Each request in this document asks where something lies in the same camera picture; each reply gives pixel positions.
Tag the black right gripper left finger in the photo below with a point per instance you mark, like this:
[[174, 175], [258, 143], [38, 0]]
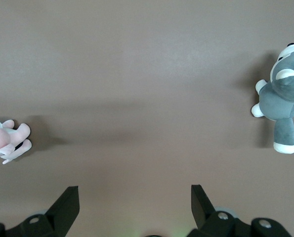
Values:
[[60, 212]]

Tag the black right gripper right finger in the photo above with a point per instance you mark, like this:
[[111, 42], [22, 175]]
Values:
[[203, 214]]

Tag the grey white plush husky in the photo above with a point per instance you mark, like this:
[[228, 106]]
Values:
[[277, 103]]

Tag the brown table mat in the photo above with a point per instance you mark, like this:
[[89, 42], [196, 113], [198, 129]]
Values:
[[137, 74]]

